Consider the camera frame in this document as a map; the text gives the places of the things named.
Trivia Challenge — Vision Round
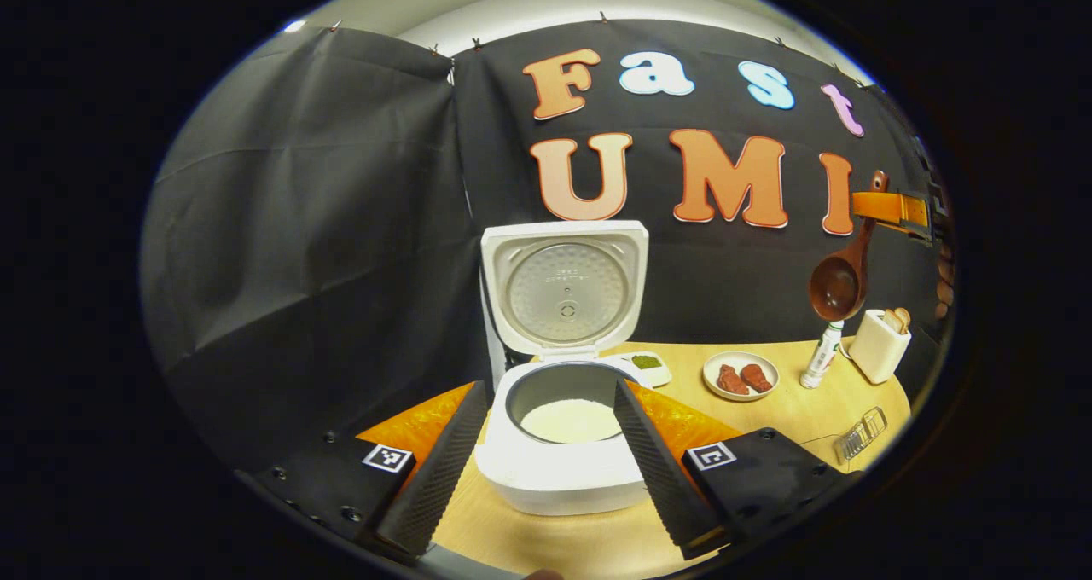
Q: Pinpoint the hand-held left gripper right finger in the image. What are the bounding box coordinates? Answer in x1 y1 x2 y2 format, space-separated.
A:
614 380 854 561

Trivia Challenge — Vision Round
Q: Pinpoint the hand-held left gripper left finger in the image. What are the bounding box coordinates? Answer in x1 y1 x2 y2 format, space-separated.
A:
247 380 489 564

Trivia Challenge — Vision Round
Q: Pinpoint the brown wooden spoon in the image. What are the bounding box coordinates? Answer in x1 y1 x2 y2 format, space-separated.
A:
809 171 890 322

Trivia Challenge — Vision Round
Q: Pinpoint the white rice cooker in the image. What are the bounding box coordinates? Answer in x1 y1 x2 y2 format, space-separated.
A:
473 220 653 517

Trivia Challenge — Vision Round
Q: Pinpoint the clear wire chopstick holder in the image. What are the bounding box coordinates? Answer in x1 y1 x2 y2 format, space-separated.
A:
836 407 889 462

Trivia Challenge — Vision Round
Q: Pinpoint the divided white grain dish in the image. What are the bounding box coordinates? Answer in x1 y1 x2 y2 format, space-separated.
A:
619 351 672 388

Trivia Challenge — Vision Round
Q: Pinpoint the round beige plate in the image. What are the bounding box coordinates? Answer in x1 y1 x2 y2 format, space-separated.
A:
702 351 780 403

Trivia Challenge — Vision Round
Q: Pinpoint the white drink bottle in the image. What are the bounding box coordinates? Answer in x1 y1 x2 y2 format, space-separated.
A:
799 321 845 390

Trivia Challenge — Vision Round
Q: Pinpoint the clear plastic container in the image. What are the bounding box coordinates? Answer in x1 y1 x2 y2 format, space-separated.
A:
798 431 854 472

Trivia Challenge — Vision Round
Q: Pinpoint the black backdrop cloth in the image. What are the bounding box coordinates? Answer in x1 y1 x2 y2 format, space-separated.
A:
141 19 952 470

